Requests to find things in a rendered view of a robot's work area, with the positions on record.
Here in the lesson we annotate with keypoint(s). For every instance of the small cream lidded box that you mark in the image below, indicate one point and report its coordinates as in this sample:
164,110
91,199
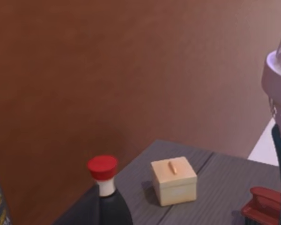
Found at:
175,185

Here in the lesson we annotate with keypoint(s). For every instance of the red capped soy sauce bottle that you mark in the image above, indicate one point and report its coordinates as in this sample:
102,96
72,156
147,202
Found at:
112,206

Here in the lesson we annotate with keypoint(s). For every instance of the red stapler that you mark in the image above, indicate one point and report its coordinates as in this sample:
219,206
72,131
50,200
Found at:
262,206

